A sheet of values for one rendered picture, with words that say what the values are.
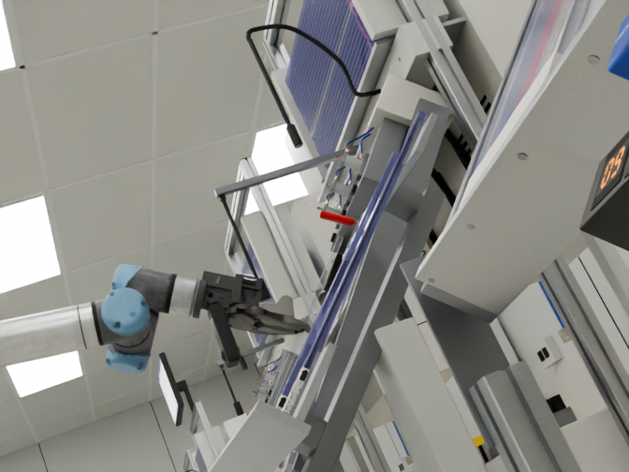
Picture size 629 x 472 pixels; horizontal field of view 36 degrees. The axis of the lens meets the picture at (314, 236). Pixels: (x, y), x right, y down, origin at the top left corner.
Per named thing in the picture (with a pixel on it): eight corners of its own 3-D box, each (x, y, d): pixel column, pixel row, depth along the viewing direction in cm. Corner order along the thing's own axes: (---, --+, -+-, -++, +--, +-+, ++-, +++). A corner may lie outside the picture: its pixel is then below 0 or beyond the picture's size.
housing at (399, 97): (448, 134, 176) (375, 107, 176) (387, 242, 220) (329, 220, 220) (459, 99, 179) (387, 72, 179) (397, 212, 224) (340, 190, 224)
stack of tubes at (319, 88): (373, 47, 183) (317, -62, 191) (328, 173, 229) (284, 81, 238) (431, 31, 187) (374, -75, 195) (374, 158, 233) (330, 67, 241)
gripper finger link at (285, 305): (313, 297, 180) (264, 287, 179) (309, 326, 177) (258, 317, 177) (311, 303, 182) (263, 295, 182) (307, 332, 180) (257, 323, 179)
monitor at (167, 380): (180, 411, 624) (158, 353, 637) (177, 431, 676) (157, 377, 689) (199, 404, 628) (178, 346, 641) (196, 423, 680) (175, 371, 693)
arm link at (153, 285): (108, 311, 180) (119, 269, 183) (167, 323, 181) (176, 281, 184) (107, 298, 173) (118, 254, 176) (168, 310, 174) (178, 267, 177)
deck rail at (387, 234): (330, 483, 145) (292, 469, 145) (329, 486, 147) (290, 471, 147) (452, 109, 176) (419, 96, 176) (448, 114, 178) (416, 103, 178)
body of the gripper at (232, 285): (267, 278, 180) (202, 265, 178) (259, 321, 176) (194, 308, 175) (261, 294, 186) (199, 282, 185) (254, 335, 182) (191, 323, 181)
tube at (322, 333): (285, 430, 111) (275, 425, 111) (282, 433, 112) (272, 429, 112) (427, 113, 136) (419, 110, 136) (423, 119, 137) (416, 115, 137)
